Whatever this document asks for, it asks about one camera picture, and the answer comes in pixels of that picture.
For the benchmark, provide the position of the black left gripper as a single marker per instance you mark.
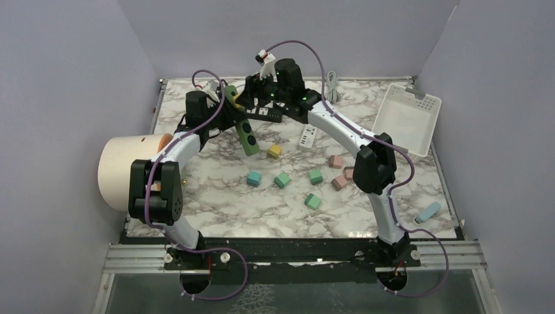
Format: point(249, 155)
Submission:
point(231, 114)

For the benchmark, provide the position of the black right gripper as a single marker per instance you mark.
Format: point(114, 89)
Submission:
point(252, 89)

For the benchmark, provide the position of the white power strip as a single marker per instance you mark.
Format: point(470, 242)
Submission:
point(307, 138)

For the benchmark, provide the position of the green power strip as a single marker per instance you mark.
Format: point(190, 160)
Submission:
point(243, 128)

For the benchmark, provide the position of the yellow charger plug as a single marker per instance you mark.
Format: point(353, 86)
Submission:
point(274, 151)
point(236, 104)

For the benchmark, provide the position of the teal blue charger plug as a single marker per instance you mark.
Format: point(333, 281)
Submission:
point(253, 178)

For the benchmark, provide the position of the green USB charger plug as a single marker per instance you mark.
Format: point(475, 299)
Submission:
point(282, 180)

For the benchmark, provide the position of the pink USB charger plug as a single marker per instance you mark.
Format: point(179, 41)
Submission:
point(348, 173)

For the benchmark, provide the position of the light green charger plug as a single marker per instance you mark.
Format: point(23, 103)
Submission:
point(312, 201)

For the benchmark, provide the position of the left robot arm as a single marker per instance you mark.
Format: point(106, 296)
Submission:
point(155, 194)

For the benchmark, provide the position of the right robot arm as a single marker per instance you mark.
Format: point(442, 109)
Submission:
point(375, 164)

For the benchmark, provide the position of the light blue charger plug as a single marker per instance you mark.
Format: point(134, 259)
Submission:
point(427, 213)

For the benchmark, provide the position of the cream cylindrical drum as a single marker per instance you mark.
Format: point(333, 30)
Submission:
point(115, 165)

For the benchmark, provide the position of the white plastic basket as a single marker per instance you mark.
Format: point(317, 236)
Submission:
point(409, 117)

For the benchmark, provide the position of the aluminium front rail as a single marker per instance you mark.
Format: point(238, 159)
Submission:
point(422, 255)

